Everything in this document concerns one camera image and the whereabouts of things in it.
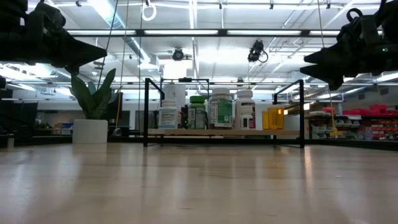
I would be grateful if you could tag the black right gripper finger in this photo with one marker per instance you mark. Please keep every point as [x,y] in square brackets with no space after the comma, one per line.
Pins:
[329,56]
[329,73]

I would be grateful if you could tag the orange pill bottle white cap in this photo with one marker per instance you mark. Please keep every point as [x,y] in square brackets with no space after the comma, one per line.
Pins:
[276,118]
[265,121]

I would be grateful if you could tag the large white medicine bottle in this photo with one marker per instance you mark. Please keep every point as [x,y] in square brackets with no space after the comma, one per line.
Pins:
[244,99]

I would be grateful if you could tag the white bottle blue label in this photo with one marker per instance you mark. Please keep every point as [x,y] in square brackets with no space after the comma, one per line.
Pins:
[168,116]

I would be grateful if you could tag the white-capped bottle green label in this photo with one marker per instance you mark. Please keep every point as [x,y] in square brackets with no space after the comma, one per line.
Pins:
[220,109]

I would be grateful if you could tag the green-capped medicine bottle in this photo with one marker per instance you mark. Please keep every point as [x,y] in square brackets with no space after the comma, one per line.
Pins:
[197,115]

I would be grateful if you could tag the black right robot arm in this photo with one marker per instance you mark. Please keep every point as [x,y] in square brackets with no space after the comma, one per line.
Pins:
[393,18]

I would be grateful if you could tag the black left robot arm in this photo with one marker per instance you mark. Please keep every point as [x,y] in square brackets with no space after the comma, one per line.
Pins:
[9,37]

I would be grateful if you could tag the black overhead beam with lights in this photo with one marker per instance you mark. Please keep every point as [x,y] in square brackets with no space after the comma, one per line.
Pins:
[140,32]

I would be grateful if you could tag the rack with red bins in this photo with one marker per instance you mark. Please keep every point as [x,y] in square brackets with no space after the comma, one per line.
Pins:
[377,109]

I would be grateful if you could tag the green plant in white pot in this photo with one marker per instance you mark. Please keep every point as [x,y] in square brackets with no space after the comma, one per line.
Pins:
[90,130]

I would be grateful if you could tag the small white cup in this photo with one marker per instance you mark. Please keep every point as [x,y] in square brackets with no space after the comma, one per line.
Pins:
[11,141]

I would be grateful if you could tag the round black overhead camera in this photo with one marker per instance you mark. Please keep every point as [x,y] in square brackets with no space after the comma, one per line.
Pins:
[178,54]

